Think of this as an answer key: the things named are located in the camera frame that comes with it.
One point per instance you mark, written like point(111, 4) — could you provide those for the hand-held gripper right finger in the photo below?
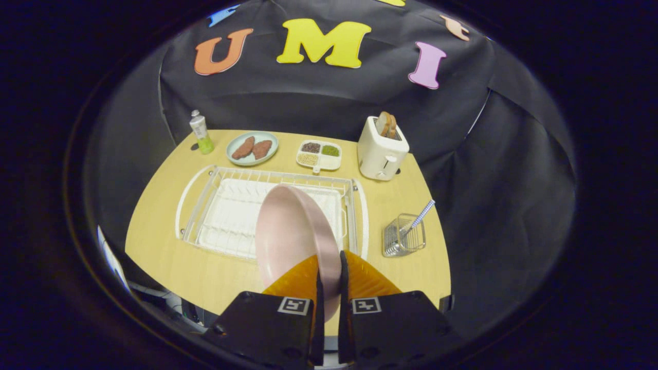
point(343, 334)

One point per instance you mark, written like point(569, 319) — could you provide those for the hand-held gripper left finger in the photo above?
point(318, 334)

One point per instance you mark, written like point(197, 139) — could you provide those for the pink plate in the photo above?
point(293, 231)

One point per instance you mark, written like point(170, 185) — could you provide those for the teal plate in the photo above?
point(252, 160)

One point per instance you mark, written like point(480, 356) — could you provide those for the white drain tray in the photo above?
point(231, 216)

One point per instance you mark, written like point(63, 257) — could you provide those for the white divided condiment tray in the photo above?
point(318, 154)

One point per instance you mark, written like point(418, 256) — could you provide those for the white toaster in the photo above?
point(380, 154)

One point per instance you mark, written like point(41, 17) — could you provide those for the brown meat patty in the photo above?
point(262, 149)
point(243, 148)

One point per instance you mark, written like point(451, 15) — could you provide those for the toast slice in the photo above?
point(382, 124)
point(393, 128)

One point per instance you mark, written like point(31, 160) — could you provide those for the black backdrop cloth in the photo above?
point(318, 103)

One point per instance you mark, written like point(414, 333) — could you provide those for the white and green squeeze bottle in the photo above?
point(200, 133)

